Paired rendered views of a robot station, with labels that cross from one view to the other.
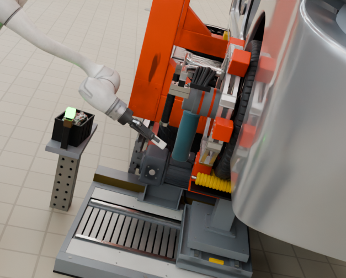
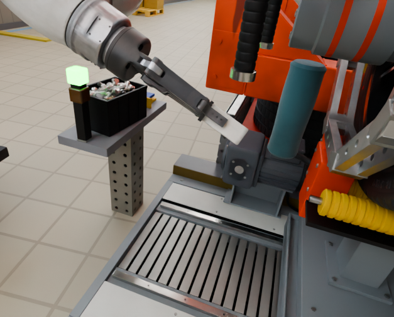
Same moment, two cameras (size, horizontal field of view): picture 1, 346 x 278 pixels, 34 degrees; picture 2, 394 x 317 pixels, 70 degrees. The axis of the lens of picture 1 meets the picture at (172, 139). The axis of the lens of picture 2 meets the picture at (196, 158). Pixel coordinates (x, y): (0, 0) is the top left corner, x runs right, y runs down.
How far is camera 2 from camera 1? 201 cm
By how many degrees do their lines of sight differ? 17
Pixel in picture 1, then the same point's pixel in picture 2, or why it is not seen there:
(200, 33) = not seen: hidden behind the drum
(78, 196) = (155, 192)
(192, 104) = (320, 24)
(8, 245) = (16, 284)
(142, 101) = (225, 65)
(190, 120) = (306, 78)
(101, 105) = (40, 16)
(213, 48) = not seen: hidden behind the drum
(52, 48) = not seen: outside the picture
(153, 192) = (246, 190)
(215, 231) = (350, 290)
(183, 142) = (290, 122)
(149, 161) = (234, 155)
